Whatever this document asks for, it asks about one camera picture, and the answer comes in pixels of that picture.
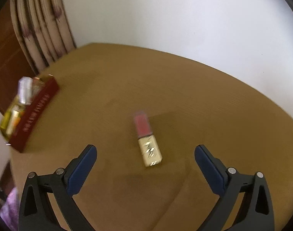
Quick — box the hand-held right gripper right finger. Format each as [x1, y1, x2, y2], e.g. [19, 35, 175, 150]
[194, 144, 275, 231]

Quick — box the purple printed cloth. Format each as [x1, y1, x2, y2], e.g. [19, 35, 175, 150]
[0, 187, 19, 230]

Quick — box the yellow small bottle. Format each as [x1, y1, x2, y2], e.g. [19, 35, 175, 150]
[0, 109, 14, 131]

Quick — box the pink lip gloss gold cap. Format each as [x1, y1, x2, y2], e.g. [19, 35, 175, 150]
[133, 111, 163, 168]

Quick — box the clear plastic bottle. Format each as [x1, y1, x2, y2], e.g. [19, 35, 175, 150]
[18, 76, 34, 105]

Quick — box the striped cream curtain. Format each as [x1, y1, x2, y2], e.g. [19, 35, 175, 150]
[9, 0, 77, 75]

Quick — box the cream orange tube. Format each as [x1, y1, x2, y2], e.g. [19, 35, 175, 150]
[6, 109, 22, 136]

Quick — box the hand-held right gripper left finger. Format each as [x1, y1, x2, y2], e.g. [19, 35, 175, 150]
[18, 144, 97, 231]

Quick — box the red tin box gold inside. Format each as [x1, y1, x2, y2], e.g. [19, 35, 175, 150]
[0, 74, 60, 154]

